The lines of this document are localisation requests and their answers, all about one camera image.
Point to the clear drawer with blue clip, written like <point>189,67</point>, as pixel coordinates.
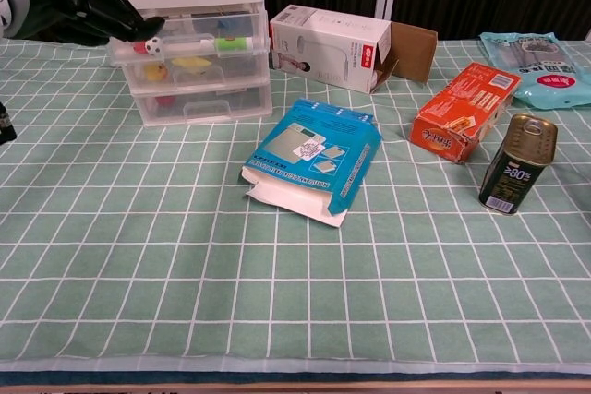
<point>184,25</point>

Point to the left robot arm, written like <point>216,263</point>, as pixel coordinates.
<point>5,124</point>

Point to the small soccer ball toy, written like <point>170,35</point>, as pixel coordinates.
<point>153,45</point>

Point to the yellow rubber duck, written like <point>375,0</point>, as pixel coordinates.
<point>156,72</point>

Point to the small red item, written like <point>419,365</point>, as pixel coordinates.
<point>165,100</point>

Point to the yellow flat toy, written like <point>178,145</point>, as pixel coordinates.
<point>191,64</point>

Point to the green marker pen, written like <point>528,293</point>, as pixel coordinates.
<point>232,44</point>

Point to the white cardboard box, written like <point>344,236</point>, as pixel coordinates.
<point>332,39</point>

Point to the blue scale box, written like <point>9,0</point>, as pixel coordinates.
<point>314,145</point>

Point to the green checked tablecloth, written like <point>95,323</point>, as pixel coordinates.
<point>184,274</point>

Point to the orange carton box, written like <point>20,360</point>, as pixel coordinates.
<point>461,103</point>

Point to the teal snack bag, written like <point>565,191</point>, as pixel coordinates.
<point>549,80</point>

